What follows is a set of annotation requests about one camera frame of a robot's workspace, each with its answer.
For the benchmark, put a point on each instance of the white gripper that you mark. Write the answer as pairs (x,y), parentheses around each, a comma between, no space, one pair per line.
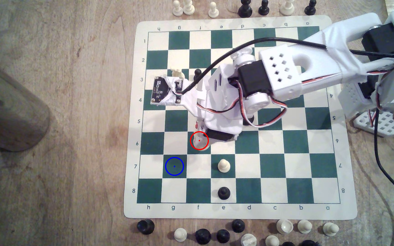
(218,136)

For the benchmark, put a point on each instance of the white chess pawn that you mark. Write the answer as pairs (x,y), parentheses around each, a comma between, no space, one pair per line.
(178,9)
(330,229)
(180,234)
(197,141)
(224,166)
(304,226)
(213,10)
(272,241)

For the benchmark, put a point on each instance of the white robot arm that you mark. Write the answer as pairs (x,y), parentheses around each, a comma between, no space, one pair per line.
(323,58)

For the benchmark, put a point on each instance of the black chess pawn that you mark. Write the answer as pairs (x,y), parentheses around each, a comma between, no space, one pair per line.
(310,8)
(202,236)
(198,73)
(238,225)
(263,8)
(223,236)
(223,193)

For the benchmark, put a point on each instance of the white chess rook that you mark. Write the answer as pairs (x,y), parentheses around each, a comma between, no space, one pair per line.
(176,72)
(248,240)

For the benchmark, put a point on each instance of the green white chess mat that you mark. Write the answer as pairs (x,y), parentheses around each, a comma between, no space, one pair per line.
(286,164)

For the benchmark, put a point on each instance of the black chess rook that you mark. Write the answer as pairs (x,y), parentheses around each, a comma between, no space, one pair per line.
(145,226)

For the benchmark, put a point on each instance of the white chess bishop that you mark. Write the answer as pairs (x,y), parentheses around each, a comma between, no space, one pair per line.
(188,7)

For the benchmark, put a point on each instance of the black chess king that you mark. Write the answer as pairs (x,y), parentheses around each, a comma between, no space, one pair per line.
(245,9)

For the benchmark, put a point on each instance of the white chess queen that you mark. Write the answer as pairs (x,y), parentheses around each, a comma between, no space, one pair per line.
(284,226)

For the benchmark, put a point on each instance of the white chess knight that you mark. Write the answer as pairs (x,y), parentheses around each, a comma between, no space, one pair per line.
(287,8)

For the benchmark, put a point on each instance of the black chess piece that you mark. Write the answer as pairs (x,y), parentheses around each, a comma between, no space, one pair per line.
(308,243)
(288,244)

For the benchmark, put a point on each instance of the metal stand pole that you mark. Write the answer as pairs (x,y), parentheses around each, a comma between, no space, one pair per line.
(9,112)

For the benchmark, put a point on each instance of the camera circuit board module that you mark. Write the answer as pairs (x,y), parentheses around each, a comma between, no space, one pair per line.
(162,90)

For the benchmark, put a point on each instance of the white perforated base plate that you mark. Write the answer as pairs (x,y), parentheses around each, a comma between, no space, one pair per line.
(385,125)

